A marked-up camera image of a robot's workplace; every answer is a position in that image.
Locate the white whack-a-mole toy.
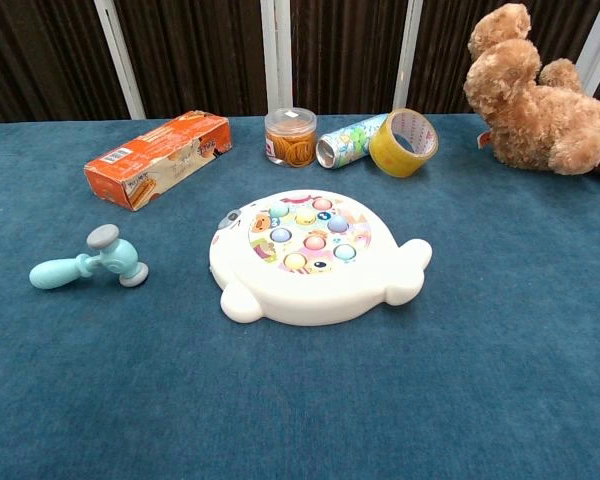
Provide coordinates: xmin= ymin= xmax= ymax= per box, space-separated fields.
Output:
xmin=208 ymin=189 xmax=434 ymax=327

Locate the brown teddy bear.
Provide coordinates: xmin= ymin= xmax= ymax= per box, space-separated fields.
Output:
xmin=463 ymin=2 xmax=600 ymax=179

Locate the clear jar of rubber bands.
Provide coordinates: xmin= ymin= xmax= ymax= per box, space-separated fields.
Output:
xmin=264 ymin=107 xmax=318 ymax=168

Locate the printed slim drink can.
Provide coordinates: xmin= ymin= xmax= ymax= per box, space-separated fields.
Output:
xmin=315 ymin=113 xmax=390 ymax=170

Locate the yellow packing tape roll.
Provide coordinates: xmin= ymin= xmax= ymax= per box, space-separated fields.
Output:
xmin=368 ymin=108 xmax=440 ymax=179

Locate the blue velvet table cloth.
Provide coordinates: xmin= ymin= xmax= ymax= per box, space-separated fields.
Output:
xmin=0 ymin=113 xmax=600 ymax=480

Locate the teal toy hammer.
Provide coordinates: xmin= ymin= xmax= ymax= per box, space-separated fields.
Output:
xmin=28 ymin=223 xmax=150 ymax=291

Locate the orange cardboard snack box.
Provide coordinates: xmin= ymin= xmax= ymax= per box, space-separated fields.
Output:
xmin=83 ymin=110 xmax=233 ymax=213

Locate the dark brown pleated curtain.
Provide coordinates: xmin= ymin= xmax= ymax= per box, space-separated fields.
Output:
xmin=0 ymin=0 xmax=600 ymax=125

